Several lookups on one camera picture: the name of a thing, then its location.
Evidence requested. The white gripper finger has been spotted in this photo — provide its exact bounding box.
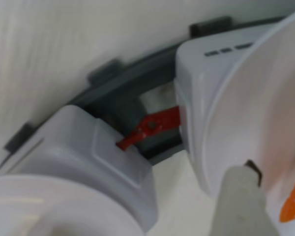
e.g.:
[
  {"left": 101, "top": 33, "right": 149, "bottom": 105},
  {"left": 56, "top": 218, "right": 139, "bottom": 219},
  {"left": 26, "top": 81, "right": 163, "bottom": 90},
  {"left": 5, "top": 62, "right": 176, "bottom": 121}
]
[{"left": 215, "top": 159, "right": 270, "bottom": 236}]

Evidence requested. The white round plastic plate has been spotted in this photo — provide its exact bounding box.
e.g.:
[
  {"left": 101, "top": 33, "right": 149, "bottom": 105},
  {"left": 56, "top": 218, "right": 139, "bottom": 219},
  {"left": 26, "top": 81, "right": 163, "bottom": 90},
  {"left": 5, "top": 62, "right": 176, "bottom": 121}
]
[
  {"left": 203, "top": 6, "right": 295, "bottom": 236},
  {"left": 0, "top": 174, "right": 148, "bottom": 236}
]

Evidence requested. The red train car coupler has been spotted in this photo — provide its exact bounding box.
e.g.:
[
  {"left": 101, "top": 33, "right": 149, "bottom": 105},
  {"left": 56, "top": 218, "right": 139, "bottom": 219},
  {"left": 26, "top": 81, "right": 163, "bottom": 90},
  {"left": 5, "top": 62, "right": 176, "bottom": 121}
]
[{"left": 116, "top": 105, "right": 183, "bottom": 151}]

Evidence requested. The white toy train car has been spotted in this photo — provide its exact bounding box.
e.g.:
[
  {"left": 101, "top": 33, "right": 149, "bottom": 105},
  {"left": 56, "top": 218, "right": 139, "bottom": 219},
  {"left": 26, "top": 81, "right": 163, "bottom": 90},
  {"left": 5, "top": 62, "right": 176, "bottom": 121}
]
[
  {"left": 174, "top": 23, "right": 290, "bottom": 200},
  {"left": 4, "top": 105, "right": 159, "bottom": 232}
]

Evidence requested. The gray circular toy train track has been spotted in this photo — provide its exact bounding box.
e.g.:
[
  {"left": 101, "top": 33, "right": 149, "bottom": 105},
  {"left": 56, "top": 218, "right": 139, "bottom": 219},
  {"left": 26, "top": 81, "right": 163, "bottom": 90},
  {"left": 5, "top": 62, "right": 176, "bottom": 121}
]
[{"left": 0, "top": 16, "right": 287, "bottom": 173}]

